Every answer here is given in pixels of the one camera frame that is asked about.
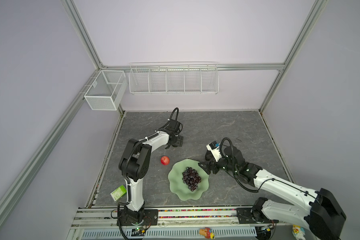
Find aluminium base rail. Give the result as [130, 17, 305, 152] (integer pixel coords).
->
[68, 205, 292, 229]

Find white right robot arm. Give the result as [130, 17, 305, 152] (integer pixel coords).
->
[199, 138, 347, 240]

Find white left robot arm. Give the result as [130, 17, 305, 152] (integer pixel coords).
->
[118, 108, 184, 225]

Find white mesh box basket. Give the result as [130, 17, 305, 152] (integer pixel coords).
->
[84, 70, 128, 111]

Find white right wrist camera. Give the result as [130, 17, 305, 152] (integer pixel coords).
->
[205, 141, 222, 162]

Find red fake apple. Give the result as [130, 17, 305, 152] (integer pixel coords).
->
[161, 156, 170, 166]

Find white wire wall rack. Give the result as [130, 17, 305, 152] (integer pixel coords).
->
[129, 62, 220, 95]

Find white yellow toy figure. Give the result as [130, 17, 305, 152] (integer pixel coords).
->
[293, 225, 306, 240]

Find green white small box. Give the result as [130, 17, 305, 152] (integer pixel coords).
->
[110, 185, 127, 202]

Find dark purple fake grapes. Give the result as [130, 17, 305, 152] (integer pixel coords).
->
[182, 167, 202, 192]

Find green wavy fruit bowl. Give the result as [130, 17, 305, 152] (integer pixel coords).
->
[168, 159, 209, 201]

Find colourful toy figure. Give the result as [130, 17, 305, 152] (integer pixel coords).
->
[199, 228, 215, 240]

